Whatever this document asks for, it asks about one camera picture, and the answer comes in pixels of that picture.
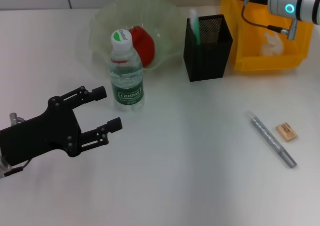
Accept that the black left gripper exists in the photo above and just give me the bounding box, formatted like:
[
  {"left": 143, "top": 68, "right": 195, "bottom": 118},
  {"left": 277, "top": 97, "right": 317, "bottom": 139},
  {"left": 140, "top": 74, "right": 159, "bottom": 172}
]
[{"left": 0, "top": 86, "right": 124, "bottom": 167}]

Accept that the clear water bottle green label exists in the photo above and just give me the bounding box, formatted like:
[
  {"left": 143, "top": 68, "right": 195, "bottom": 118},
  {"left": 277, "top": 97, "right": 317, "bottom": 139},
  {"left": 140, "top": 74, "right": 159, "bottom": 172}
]
[{"left": 109, "top": 29, "right": 146, "bottom": 113}]

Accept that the green utility knife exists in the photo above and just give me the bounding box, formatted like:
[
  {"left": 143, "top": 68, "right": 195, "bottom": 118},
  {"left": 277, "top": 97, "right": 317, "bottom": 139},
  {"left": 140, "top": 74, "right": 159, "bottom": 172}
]
[{"left": 189, "top": 9, "right": 202, "bottom": 46}]

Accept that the white paper ball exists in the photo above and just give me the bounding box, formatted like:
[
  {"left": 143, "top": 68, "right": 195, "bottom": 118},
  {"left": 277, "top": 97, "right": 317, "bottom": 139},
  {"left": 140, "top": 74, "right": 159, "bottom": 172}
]
[{"left": 259, "top": 31, "right": 285, "bottom": 57}]

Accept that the red-orange fruit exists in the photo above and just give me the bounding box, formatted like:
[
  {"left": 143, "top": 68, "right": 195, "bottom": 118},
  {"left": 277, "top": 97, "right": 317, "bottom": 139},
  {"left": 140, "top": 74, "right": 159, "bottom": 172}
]
[{"left": 128, "top": 25, "right": 156, "bottom": 68}]

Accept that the grey pen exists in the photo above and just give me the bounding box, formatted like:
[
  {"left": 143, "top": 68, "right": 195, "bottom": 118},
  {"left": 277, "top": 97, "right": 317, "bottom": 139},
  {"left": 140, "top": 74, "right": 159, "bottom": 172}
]
[{"left": 247, "top": 111, "right": 298, "bottom": 169}]

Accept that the tan eraser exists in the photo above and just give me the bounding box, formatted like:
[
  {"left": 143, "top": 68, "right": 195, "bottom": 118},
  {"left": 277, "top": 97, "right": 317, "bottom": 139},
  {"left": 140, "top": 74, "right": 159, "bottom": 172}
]
[{"left": 275, "top": 122, "right": 299, "bottom": 143}]

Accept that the green glass fruit plate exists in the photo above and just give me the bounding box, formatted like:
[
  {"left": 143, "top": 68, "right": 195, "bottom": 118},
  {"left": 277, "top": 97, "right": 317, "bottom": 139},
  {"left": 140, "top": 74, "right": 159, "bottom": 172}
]
[{"left": 89, "top": 0, "right": 185, "bottom": 72}]

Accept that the black mesh pen holder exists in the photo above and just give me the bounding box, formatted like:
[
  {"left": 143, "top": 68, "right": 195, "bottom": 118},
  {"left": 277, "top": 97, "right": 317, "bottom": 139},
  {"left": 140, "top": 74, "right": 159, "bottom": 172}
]
[{"left": 183, "top": 14, "right": 234, "bottom": 82}]

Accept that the yellow plastic storage bin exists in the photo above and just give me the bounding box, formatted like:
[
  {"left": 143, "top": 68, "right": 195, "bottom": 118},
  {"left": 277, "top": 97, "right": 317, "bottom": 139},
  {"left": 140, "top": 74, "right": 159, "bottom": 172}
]
[{"left": 219, "top": 0, "right": 315, "bottom": 73}]

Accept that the silver metal connector plug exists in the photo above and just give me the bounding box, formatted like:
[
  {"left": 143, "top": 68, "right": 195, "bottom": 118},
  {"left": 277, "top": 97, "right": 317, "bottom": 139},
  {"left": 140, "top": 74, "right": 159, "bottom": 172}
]
[{"left": 9, "top": 112, "right": 25, "bottom": 124}]

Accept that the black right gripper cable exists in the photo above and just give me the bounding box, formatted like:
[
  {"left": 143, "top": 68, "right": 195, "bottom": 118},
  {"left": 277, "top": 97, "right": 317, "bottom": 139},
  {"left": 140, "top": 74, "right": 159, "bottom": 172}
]
[{"left": 240, "top": 0, "right": 299, "bottom": 41}]

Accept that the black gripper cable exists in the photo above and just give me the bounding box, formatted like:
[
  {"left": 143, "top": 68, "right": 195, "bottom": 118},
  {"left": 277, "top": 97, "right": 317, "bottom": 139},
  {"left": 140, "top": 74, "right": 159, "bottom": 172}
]
[
  {"left": 4, "top": 158, "right": 32, "bottom": 177},
  {"left": 240, "top": 0, "right": 299, "bottom": 41}
]

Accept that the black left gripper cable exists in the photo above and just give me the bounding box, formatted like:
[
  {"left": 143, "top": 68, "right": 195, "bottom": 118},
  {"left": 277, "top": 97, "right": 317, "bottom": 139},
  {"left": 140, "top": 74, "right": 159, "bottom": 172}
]
[{"left": 4, "top": 158, "right": 32, "bottom": 177}]

